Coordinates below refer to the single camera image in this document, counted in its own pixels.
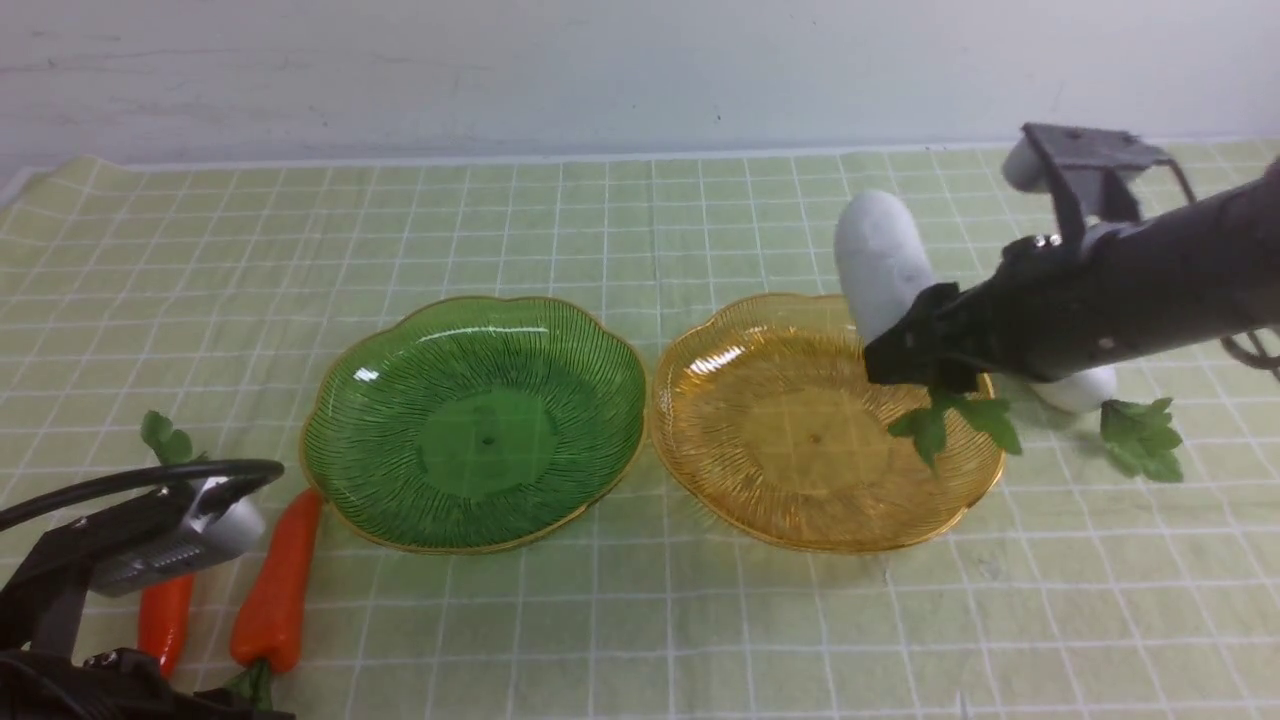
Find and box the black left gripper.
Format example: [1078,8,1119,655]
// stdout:
[1,648,294,719]

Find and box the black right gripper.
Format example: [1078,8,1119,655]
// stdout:
[864,165,1279,392]

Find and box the orange toy carrot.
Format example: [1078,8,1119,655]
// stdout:
[137,410,209,679]
[224,489,323,712]

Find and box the white toy radish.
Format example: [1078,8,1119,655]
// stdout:
[1030,366,1184,484]
[833,190,1023,470]

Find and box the amber ribbed plastic plate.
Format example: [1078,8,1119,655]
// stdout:
[646,293,1006,553]

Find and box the green ribbed plastic plate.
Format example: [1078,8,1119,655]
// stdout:
[300,296,648,553]

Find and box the black left camera mount bracket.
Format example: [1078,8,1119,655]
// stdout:
[0,486,201,656]

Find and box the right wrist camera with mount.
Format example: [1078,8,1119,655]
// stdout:
[1001,122,1185,243]

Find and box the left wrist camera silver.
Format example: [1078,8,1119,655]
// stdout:
[90,477,266,598]

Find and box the black left camera cable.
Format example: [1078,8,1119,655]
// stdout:
[0,459,285,530]

